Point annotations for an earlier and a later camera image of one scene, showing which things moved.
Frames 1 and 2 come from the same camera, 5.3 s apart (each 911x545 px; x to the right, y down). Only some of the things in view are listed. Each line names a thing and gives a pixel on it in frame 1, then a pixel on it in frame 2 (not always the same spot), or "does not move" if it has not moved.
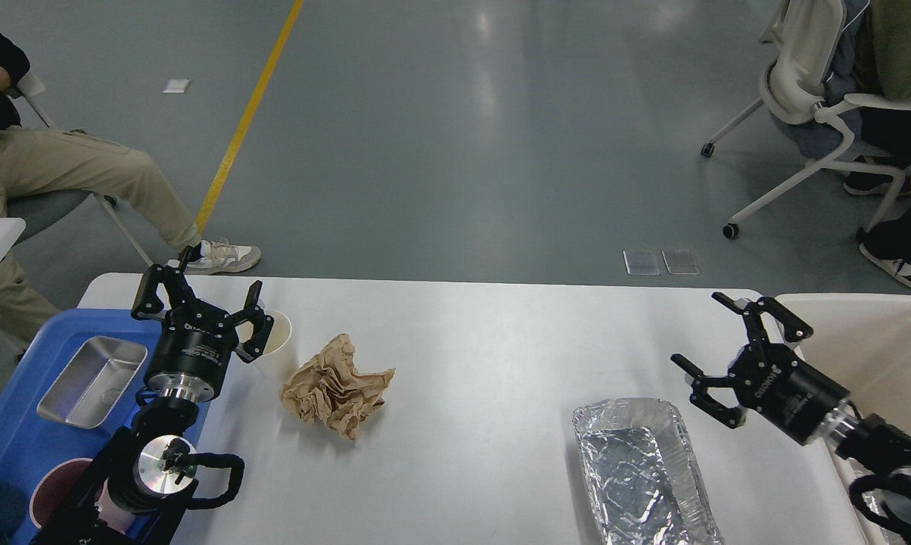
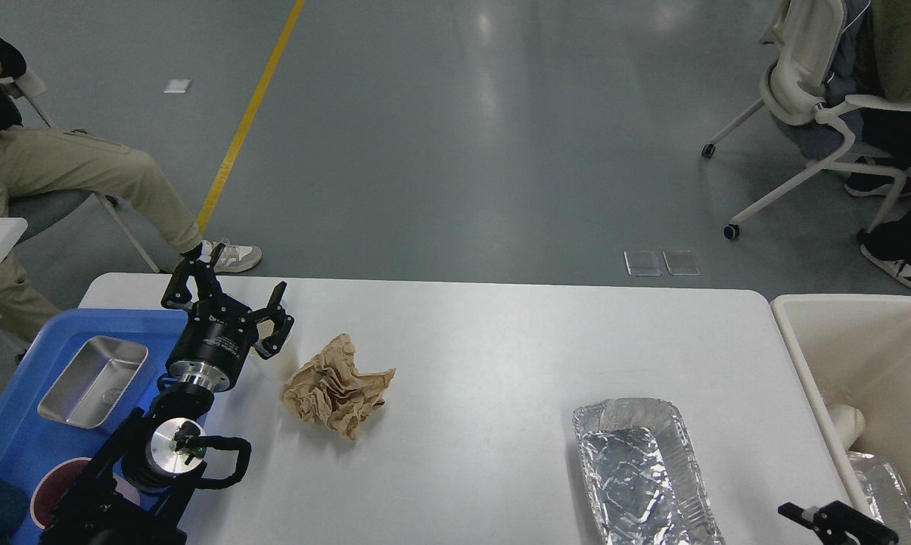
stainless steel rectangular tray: [90, 385] does not move
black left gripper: [197, 340] → [219, 337]
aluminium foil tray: [644, 481] does not move
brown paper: [328, 390] does not move
